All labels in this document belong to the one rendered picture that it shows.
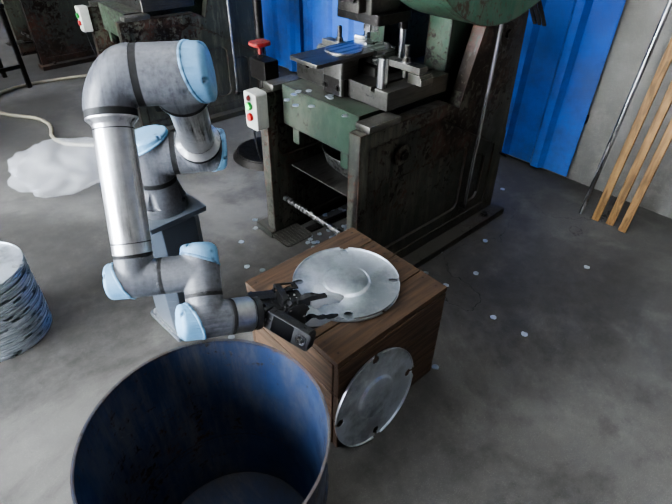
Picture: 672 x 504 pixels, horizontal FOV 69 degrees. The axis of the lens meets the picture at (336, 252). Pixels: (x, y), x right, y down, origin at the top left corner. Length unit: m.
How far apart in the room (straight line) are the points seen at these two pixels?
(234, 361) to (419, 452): 0.61
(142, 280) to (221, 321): 0.17
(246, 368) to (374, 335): 0.32
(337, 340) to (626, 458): 0.86
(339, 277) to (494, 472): 0.65
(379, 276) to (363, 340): 0.23
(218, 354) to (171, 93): 0.52
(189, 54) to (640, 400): 1.53
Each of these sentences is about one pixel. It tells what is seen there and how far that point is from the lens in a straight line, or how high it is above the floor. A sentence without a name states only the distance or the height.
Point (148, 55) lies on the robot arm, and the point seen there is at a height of 0.96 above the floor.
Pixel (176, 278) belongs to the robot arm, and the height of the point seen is 0.60.
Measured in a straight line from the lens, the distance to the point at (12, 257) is 1.84.
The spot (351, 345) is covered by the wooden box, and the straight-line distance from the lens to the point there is 1.17.
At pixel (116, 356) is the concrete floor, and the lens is 1.74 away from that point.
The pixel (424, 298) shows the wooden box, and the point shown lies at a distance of 1.31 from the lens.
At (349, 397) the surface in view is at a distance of 1.25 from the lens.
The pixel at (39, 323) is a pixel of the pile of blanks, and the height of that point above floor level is 0.06.
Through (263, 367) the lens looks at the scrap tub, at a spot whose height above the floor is 0.41.
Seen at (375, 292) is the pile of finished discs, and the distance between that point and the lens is 1.29.
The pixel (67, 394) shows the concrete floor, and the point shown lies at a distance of 1.70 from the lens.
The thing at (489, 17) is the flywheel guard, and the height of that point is 0.95.
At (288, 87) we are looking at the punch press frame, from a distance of 1.80.
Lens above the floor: 1.22
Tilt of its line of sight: 38 degrees down
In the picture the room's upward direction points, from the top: 1 degrees clockwise
